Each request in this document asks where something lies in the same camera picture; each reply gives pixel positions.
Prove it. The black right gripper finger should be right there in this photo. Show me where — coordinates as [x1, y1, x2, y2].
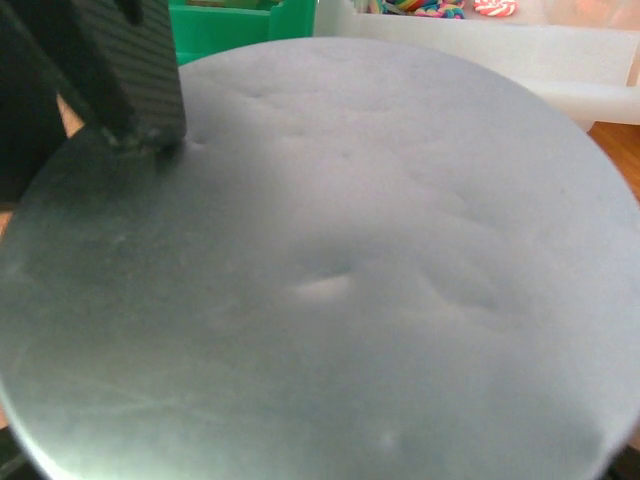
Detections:
[1, 1, 186, 203]

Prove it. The green plastic bin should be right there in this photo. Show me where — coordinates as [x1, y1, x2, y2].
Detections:
[169, 0, 317, 65]

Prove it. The white round lid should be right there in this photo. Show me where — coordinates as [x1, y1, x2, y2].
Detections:
[1, 38, 639, 479]

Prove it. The white translucent plastic bin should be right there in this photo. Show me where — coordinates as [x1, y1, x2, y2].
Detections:
[315, 1, 639, 130]

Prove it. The rainbow swirl lollipop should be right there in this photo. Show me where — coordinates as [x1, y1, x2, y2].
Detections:
[364, 0, 465, 19]

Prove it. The pink white swirl lollipop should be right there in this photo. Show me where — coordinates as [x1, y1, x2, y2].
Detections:
[473, 0, 518, 18]

